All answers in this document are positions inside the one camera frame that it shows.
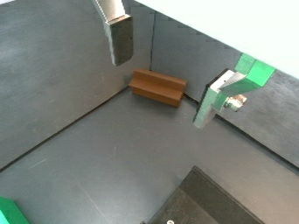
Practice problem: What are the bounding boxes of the brown star prism object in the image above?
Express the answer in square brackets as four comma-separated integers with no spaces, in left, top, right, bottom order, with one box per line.
[129,69,187,107]

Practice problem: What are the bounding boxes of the green foam shape board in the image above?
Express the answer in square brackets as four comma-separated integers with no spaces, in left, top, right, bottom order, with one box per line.
[0,197,30,224]

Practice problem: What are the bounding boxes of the dark curved cradle fixture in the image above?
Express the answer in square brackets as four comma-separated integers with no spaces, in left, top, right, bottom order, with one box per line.
[141,166,266,224]

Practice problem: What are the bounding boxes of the green taped gripper right finger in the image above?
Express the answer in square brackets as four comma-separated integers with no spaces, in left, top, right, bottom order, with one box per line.
[194,53,277,129]

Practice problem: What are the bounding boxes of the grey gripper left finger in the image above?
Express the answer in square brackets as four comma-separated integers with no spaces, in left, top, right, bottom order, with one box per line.
[93,0,134,66]

